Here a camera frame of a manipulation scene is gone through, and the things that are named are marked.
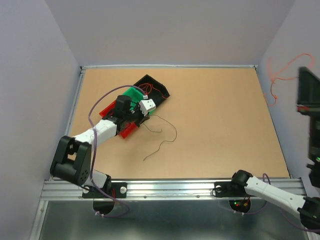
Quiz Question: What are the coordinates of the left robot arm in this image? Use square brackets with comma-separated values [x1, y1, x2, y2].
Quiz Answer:
[49, 94, 157, 198]

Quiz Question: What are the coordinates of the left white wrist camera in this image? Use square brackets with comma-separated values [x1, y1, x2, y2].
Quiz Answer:
[139, 99, 157, 117]

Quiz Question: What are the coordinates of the aluminium mounting rail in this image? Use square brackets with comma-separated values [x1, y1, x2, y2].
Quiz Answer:
[39, 177, 308, 201]

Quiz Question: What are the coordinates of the green plastic bin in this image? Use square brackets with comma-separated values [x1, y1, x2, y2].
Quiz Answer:
[123, 87, 144, 103]

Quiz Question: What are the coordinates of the orange cable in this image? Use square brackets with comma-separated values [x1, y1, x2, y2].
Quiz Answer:
[138, 82, 170, 100]
[263, 52, 316, 107]

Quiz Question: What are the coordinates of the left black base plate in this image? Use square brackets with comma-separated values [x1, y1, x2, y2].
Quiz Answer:
[82, 181, 127, 199]

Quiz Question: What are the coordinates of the grey cable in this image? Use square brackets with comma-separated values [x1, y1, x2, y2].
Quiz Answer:
[142, 114, 178, 162]

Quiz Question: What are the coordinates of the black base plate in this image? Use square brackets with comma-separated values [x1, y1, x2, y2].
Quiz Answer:
[211, 181, 247, 198]
[82, 181, 127, 199]

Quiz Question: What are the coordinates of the black plastic bin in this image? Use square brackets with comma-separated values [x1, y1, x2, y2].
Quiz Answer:
[134, 74, 170, 108]

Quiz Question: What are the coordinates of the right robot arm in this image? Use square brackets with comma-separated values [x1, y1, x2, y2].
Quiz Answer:
[230, 66, 320, 234]

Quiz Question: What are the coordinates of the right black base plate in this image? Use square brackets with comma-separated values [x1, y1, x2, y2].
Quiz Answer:
[211, 181, 247, 198]

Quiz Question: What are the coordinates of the red plastic bin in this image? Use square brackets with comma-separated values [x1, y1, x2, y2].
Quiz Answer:
[99, 95, 139, 139]

